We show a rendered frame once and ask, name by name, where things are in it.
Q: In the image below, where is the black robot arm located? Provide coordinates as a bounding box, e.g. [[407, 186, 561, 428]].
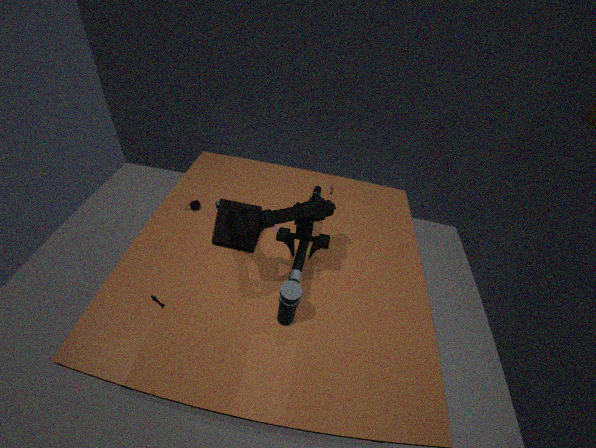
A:
[[225, 195, 336, 242]]

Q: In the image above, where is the dark grey post with cap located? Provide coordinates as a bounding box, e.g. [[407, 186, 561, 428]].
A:
[[277, 281, 303, 326]]

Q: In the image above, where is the black long rod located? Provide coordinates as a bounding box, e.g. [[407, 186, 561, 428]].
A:
[[292, 186, 321, 273]]

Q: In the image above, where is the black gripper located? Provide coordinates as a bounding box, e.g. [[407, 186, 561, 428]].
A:
[[276, 220, 330, 260]]

